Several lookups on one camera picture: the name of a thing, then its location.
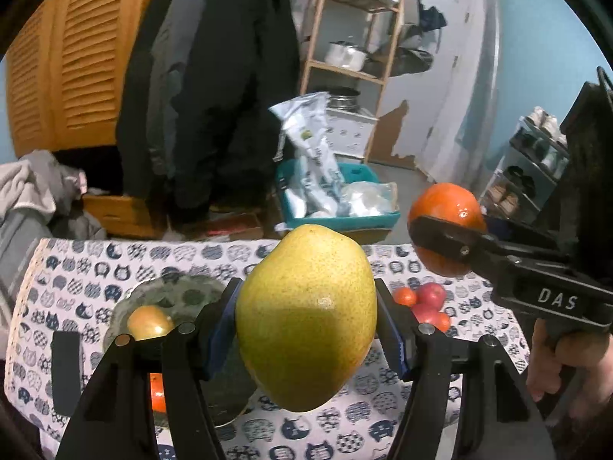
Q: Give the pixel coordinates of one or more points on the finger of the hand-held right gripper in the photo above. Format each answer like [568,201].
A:
[500,229]
[445,239]

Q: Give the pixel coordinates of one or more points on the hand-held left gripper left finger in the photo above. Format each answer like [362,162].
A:
[225,326]

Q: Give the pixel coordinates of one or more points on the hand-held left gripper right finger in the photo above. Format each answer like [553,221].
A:
[395,340]

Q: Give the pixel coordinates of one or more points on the large orange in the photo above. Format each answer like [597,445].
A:
[450,206]
[158,393]

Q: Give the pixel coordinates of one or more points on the dark red apple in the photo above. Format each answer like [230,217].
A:
[424,315]

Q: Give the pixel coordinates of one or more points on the small orange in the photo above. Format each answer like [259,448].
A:
[443,322]
[406,297]

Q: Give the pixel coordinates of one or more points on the bright red apple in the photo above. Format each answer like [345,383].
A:
[432,293]

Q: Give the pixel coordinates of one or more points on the green-yellow mango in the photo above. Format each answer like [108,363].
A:
[149,323]

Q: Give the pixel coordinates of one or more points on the yellow-green pear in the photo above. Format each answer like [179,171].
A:
[306,316]

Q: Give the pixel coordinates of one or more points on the person's right hand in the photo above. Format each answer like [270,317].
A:
[541,369]

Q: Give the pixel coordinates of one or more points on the teal plastic basket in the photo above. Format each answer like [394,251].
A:
[373,220]

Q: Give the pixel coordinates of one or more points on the white plastic bag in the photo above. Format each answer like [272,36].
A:
[368,199]

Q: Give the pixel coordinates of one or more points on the metal shoe rack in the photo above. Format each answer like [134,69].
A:
[519,141]

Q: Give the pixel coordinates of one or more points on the group of shoes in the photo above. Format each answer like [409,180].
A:
[541,122]

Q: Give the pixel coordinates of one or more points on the white patterned drawer box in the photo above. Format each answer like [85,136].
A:
[349,134]

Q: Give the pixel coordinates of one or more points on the wooden drawer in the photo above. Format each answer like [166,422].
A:
[119,213]

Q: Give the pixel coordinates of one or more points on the white door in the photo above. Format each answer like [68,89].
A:
[450,81]

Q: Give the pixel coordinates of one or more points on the cat print tablecloth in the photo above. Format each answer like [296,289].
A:
[72,273]

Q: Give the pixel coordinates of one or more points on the black smartphone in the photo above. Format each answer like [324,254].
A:
[66,373]

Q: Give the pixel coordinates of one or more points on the white printed rice bag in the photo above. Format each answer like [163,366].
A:
[311,139]

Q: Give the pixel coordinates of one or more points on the tall silver panel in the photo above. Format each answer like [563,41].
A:
[492,57]

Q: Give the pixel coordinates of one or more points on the steel pot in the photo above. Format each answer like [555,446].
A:
[342,100]

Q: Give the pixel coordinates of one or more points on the dark hanging bag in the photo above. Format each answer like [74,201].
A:
[412,60]

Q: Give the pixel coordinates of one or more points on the white cooking pot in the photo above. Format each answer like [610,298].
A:
[345,55]

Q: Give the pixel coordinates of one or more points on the wooden shelf rack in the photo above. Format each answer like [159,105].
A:
[313,64]

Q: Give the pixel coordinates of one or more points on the grey garment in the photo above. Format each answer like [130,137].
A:
[48,165]

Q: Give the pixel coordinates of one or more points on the beige towel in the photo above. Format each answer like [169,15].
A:
[24,191]

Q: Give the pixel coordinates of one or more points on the black hanging coat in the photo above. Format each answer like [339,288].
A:
[230,81]

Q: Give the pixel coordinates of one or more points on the dark grey hanging jacket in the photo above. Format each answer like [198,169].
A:
[167,57]

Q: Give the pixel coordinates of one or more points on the wooden louvered wardrobe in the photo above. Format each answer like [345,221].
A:
[86,57]

